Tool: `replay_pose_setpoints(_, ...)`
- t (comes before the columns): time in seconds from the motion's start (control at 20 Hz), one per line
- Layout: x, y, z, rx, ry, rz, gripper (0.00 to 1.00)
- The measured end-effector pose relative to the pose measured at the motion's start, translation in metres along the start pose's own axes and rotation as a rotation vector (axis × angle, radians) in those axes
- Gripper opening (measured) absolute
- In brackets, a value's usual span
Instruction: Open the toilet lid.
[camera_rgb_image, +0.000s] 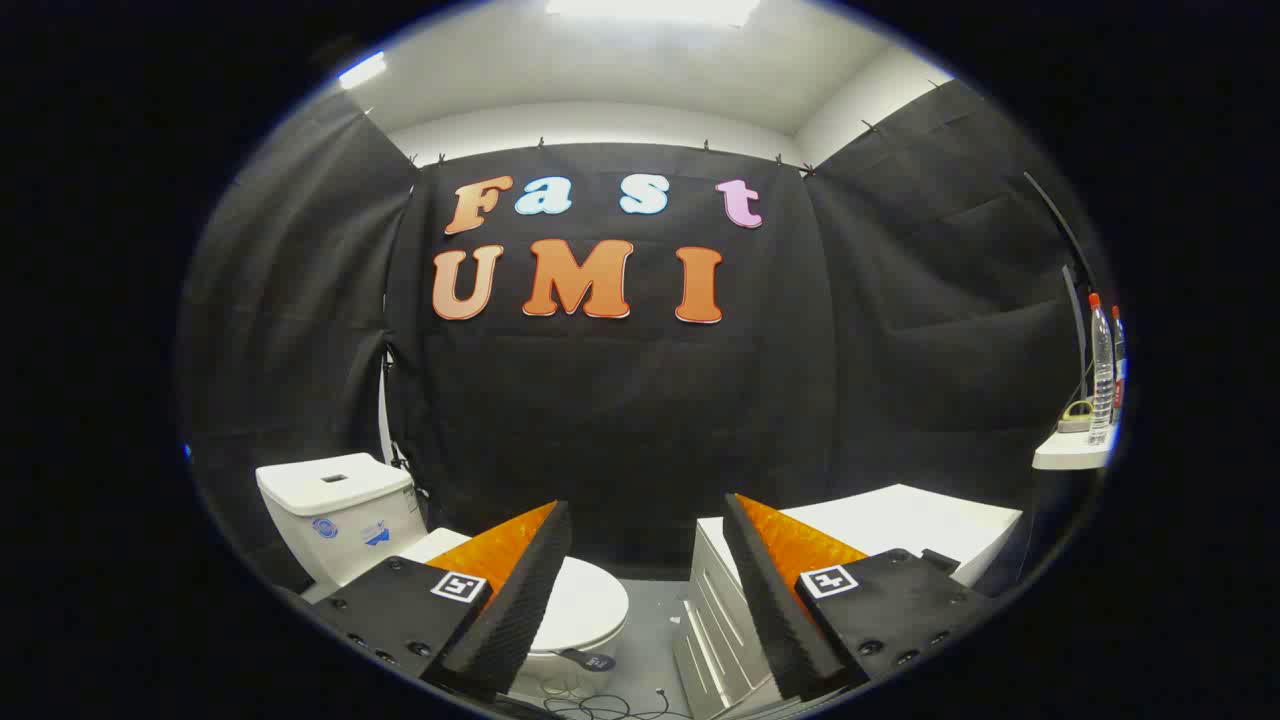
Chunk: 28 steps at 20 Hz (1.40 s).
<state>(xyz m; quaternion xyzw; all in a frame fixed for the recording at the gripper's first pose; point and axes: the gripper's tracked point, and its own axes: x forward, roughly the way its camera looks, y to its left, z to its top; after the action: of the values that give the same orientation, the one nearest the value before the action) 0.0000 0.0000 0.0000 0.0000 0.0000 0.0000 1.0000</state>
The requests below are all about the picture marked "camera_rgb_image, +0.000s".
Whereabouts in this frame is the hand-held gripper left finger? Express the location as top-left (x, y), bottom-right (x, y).
top-left (300, 500), bottom-right (573, 701)

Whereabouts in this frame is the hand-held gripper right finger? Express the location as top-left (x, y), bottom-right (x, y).
top-left (722, 492), bottom-right (997, 701)

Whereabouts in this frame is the white toilet lid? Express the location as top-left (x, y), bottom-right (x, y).
top-left (400, 528), bottom-right (631, 657)

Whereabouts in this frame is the white toilet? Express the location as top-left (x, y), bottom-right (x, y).
top-left (255, 453), bottom-right (626, 703)

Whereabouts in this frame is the white drawer cabinet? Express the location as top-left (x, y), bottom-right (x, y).
top-left (672, 485), bottom-right (1023, 719)

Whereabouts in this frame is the black backdrop cloth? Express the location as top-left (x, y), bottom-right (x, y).
top-left (180, 80), bottom-right (1111, 591)

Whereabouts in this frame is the white shelf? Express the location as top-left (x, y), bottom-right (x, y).
top-left (1033, 428), bottom-right (1117, 471)

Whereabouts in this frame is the clear bottle with red cap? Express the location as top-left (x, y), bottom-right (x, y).
top-left (1112, 305), bottom-right (1130, 411)
top-left (1087, 293), bottom-right (1116, 446)

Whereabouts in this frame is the black thin pole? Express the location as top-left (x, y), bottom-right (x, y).
top-left (1024, 172), bottom-right (1097, 401)

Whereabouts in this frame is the ceiling light panel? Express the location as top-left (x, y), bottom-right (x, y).
top-left (545, 0), bottom-right (761, 27)

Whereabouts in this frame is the black cable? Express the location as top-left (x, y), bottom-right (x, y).
top-left (543, 688), bottom-right (673, 720)

